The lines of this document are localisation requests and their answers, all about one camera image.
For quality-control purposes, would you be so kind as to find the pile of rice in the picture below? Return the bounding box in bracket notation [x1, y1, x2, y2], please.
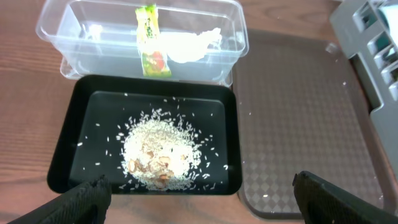
[70, 92, 229, 194]

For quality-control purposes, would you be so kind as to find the black waste tray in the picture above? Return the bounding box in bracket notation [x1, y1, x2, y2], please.
[47, 75, 243, 195]

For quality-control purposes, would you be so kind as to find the grey dishwasher rack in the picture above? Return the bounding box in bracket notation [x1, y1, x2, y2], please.
[330, 0, 397, 172]

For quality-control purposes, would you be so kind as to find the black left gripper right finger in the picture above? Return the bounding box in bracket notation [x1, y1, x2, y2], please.
[292, 171, 397, 224]

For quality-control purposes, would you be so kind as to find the clear plastic waste bin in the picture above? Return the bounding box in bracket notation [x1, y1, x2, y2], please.
[35, 0, 249, 86]

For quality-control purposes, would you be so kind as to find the white tissue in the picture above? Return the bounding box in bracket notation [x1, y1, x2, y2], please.
[160, 27, 222, 63]

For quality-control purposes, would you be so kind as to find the light blue bowl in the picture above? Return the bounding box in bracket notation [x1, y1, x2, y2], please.
[378, 4, 397, 36]

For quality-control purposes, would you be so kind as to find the green snack wrapper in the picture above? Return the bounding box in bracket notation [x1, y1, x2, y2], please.
[135, 4, 172, 78]

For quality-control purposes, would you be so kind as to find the brown serving tray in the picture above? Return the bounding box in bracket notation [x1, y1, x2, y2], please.
[233, 30, 397, 221]

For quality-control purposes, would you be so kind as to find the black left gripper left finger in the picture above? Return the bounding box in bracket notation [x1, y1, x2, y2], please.
[10, 175, 111, 224]

